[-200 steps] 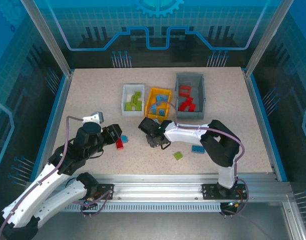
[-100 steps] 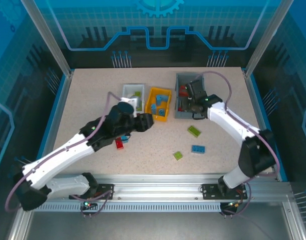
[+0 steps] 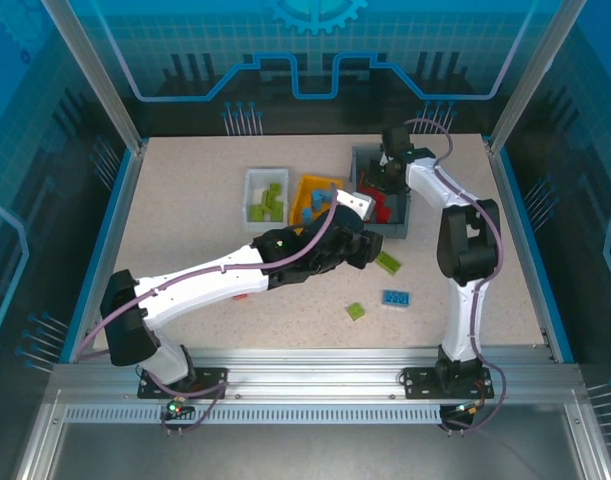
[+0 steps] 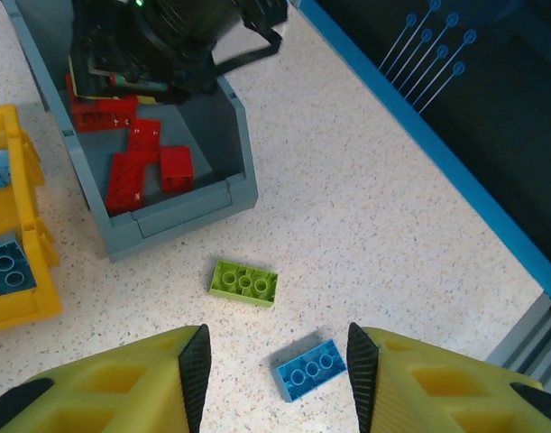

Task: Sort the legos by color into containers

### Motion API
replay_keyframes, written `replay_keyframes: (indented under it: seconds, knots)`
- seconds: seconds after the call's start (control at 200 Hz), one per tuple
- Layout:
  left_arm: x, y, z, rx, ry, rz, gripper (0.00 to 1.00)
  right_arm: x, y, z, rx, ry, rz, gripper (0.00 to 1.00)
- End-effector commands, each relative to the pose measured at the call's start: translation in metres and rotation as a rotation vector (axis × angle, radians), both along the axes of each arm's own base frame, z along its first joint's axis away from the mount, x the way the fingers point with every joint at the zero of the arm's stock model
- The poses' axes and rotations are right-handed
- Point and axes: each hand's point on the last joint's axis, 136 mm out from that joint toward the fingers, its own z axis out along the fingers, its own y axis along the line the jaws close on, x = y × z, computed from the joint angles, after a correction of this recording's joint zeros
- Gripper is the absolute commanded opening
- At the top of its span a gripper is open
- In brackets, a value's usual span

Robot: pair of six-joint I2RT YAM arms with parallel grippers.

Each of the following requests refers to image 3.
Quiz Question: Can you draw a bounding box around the blue two-by-four lego brick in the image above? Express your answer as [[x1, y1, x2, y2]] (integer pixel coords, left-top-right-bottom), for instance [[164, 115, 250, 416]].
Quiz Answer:
[[309, 187, 339, 211], [381, 288, 412, 310]]

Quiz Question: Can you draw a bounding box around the grey plastic bin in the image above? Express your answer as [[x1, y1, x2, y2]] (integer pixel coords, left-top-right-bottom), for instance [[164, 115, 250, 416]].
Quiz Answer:
[[348, 144, 412, 240]]

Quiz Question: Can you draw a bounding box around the yellow plastic bin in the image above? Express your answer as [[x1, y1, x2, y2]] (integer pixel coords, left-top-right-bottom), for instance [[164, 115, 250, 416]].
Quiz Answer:
[[287, 173, 345, 229]]

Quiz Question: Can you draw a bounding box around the translucent white plastic bin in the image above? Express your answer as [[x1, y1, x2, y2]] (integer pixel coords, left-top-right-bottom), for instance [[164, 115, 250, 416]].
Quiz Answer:
[[241, 167, 291, 234]]

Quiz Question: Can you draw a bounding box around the blue table edge strip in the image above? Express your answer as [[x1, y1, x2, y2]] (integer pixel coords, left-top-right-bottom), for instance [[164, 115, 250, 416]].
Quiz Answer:
[[489, 144, 576, 364], [58, 147, 147, 364]]

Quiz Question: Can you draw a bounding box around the small connector circuit board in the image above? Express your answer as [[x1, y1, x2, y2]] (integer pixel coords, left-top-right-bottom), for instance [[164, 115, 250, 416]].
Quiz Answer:
[[159, 397, 196, 422], [440, 402, 486, 419]]

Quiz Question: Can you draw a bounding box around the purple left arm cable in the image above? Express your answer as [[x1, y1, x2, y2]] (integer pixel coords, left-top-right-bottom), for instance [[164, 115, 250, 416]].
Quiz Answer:
[[74, 182, 341, 436]]

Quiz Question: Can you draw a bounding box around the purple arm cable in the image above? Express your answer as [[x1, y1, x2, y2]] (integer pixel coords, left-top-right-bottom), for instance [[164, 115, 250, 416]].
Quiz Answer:
[[403, 117, 509, 432], [74, 182, 341, 436]]

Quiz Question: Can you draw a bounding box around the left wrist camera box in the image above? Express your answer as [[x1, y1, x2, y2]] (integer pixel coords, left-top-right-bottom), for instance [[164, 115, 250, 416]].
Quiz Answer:
[[333, 188, 376, 222]]

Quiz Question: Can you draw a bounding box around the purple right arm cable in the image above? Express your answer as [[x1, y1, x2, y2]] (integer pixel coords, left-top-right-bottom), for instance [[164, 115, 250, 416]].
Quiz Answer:
[[403, 117, 509, 432]]

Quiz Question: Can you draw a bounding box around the wide aluminium frame rail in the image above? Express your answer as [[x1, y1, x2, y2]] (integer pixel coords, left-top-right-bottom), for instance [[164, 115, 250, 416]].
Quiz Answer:
[[50, 346, 586, 407]]

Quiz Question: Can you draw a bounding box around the aluminium frame post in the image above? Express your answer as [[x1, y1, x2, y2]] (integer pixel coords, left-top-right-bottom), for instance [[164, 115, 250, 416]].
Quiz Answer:
[[486, 0, 589, 156], [40, 0, 149, 154]]

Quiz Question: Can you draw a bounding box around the slotted aluminium cable duct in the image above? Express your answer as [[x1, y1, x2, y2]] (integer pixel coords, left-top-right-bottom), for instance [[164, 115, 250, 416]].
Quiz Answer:
[[63, 405, 445, 426]]

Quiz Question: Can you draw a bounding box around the grey metal base plate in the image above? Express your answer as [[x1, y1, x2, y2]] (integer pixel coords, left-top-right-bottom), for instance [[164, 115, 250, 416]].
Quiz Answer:
[[49, 422, 586, 480]]

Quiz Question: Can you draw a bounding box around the narrow aluminium frame rail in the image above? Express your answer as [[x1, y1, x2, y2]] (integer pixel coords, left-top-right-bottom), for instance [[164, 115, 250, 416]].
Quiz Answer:
[[14, 389, 69, 480], [564, 399, 611, 480]]

